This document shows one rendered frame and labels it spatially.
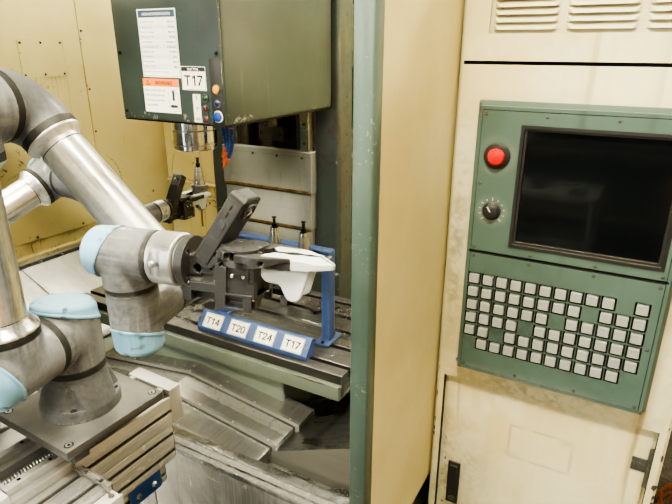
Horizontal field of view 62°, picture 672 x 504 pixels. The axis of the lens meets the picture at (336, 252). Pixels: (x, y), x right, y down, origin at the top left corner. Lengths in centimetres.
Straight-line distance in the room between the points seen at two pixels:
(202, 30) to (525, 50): 94
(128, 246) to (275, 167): 172
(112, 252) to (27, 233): 217
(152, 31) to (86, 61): 121
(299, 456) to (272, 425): 16
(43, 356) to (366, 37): 76
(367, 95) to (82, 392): 76
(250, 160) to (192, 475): 140
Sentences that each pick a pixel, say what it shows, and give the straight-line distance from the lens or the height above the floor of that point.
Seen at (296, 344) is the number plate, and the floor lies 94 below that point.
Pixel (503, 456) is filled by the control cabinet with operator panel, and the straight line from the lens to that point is 174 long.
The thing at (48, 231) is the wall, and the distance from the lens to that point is 304.
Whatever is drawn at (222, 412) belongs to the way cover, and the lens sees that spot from 189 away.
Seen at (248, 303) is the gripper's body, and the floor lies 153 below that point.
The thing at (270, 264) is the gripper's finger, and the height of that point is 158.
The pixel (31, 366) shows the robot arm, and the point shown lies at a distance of 106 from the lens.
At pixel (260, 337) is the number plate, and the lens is 188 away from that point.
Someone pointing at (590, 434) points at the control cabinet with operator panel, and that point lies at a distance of 164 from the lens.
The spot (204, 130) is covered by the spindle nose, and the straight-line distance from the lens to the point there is 208.
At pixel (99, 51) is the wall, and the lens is 317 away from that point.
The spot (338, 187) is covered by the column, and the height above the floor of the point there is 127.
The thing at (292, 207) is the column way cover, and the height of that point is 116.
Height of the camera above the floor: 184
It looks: 20 degrees down
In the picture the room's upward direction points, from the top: straight up
